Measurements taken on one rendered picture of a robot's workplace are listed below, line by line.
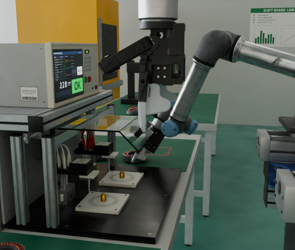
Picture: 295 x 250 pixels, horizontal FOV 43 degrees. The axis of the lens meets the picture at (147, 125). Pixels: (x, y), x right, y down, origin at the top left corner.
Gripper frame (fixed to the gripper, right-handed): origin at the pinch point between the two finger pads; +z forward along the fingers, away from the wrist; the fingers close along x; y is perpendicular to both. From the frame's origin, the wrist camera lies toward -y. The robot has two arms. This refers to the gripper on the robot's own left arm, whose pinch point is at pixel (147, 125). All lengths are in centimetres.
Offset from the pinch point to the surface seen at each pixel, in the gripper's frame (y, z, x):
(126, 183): -20, 37, 63
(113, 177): -26, 37, 69
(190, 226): 1, 101, 158
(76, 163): -32, 23, 43
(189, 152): 1, 40, 124
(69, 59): -36, -11, 51
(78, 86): -36, -1, 59
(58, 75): -36, -6, 42
